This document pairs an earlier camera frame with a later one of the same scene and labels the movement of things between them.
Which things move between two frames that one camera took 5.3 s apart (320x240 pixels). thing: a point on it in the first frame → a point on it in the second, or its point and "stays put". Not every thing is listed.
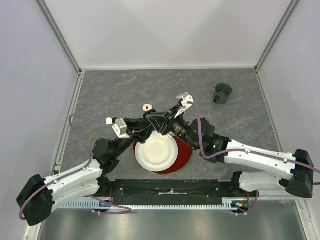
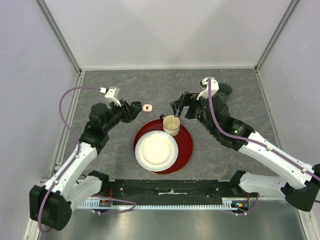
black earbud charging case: (148, 112) → (136, 103)
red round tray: (185, 152) stays put
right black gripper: (164, 121) → (187, 99)
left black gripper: (138, 129) → (129, 111)
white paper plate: (158, 153) stays put
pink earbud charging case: (146, 107) stays put
